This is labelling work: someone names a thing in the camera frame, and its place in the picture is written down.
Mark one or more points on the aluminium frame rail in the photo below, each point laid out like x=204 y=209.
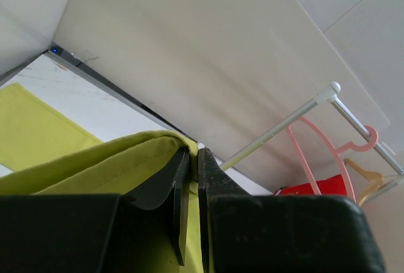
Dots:
x=82 y=95

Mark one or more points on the pink plastic hanger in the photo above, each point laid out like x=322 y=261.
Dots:
x=339 y=184

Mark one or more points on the yellow-green trousers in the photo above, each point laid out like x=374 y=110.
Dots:
x=47 y=153

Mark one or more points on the white clothes rack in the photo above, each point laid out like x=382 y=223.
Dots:
x=227 y=121

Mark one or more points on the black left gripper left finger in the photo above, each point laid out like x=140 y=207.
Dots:
x=167 y=192

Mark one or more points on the wooden hanger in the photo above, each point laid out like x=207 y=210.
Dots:
x=375 y=180

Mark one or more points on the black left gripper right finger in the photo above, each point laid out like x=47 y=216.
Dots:
x=212 y=181

